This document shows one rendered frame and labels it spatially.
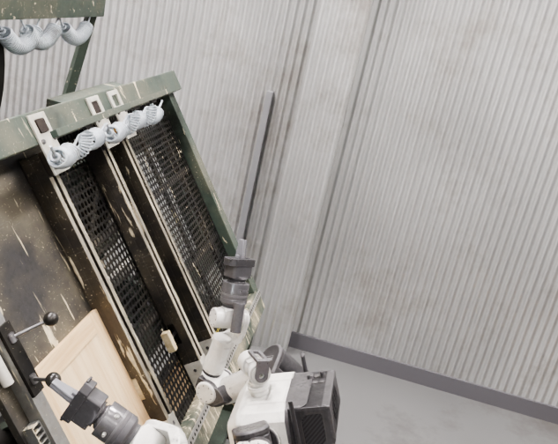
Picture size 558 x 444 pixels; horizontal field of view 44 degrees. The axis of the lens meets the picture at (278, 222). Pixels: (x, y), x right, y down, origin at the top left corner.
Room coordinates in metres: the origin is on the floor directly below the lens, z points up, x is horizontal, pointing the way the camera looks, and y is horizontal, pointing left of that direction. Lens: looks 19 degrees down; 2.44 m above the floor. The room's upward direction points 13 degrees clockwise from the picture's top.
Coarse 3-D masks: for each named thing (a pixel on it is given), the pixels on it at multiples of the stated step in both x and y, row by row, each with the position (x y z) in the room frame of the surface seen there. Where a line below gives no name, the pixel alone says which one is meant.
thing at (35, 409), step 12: (0, 312) 1.53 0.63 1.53; (0, 324) 1.50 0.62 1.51; (0, 348) 1.48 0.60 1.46; (12, 372) 1.47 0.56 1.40; (12, 384) 1.47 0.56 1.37; (24, 384) 1.47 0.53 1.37; (24, 396) 1.47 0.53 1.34; (36, 396) 1.49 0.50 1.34; (24, 408) 1.47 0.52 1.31; (36, 408) 1.47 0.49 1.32; (48, 408) 1.50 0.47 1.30; (48, 420) 1.48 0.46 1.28; (48, 432) 1.46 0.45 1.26; (60, 432) 1.50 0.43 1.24
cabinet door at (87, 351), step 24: (96, 312) 1.95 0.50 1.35; (72, 336) 1.78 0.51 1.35; (96, 336) 1.89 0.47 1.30; (48, 360) 1.63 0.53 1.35; (72, 360) 1.72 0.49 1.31; (96, 360) 1.83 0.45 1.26; (120, 360) 1.94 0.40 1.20; (72, 384) 1.67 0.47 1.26; (120, 384) 1.88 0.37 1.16; (144, 408) 1.93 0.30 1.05; (72, 432) 1.57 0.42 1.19
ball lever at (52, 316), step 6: (48, 312) 1.54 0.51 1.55; (54, 312) 1.55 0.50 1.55; (48, 318) 1.53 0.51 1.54; (54, 318) 1.53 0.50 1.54; (36, 324) 1.53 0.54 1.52; (42, 324) 1.53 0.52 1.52; (48, 324) 1.53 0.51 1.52; (54, 324) 1.53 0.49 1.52; (24, 330) 1.51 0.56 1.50; (30, 330) 1.52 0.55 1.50; (12, 336) 1.49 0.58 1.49; (18, 336) 1.50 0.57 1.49; (12, 342) 1.49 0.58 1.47
